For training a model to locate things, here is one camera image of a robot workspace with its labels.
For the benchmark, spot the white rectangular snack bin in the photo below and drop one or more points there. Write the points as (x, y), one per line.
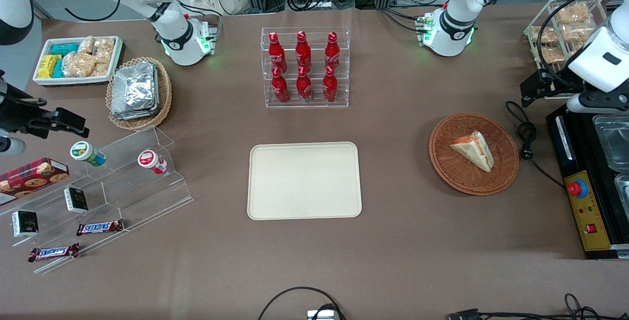
(73, 80)

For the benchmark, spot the light tan wicker basket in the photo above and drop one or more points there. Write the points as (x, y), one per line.
(164, 99)

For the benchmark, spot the black appliance with yellow panel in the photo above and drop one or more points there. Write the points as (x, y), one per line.
(589, 221)

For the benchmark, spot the silver foil container stack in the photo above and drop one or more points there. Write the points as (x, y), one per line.
(135, 91)

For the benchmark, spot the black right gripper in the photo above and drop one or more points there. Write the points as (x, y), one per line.
(14, 113)

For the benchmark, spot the small grey device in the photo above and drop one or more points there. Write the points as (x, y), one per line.
(322, 315)

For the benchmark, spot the clear bag of fried snacks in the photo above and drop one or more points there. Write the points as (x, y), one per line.
(580, 33)
(550, 55)
(572, 14)
(544, 35)

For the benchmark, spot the green lid yogurt cup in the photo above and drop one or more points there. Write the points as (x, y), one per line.
(84, 152)

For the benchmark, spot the clear acrylic stepped display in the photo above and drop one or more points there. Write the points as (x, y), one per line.
(128, 197)

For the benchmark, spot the brown round wicker basket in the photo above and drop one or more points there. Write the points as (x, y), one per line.
(467, 182)

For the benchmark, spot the yellow snack packet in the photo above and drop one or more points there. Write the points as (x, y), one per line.
(48, 67)

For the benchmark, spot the triangle sandwich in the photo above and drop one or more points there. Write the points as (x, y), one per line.
(474, 150)

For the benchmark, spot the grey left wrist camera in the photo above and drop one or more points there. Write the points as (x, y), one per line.
(597, 102)

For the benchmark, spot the small black white box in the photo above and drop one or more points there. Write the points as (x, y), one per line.
(76, 200)
(24, 223)

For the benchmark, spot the cream plastic serving tray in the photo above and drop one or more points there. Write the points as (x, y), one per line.
(303, 181)

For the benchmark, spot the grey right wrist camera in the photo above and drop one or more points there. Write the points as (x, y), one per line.
(11, 146)

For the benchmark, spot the red tartan cookie box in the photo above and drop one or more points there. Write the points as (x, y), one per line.
(32, 180)

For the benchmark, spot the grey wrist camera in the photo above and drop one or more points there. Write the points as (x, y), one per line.
(597, 102)
(11, 146)

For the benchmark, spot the red cola bottle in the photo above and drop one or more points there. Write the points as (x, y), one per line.
(303, 87)
(280, 89)
(303, 52)
(332, 52)
(277, 54)
(329, 87)

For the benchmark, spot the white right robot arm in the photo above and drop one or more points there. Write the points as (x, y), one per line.
(173, 35)

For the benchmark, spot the clear plastic food container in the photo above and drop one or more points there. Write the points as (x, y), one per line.
(623, 189)
(613, 140)

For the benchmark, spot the teal snack packet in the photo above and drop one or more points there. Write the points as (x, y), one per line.
(64, 48)
(58, 68)

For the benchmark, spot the snickers chocolate bar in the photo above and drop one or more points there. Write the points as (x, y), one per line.
(53, 252)
(100, 227)

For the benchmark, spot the clear bag of rice crackers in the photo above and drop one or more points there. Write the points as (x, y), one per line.
(78, 65)
(104, 49)
(87, 44)

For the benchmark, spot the clear acrylic bottle rack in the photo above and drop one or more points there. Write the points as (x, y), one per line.
(304, 104)

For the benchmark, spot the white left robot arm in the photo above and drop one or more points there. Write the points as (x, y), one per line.
(454, 25)

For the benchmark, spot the red lid yogurt cup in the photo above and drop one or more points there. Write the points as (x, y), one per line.
(150, 160)

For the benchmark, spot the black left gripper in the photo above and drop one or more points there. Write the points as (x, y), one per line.
(558, 80)

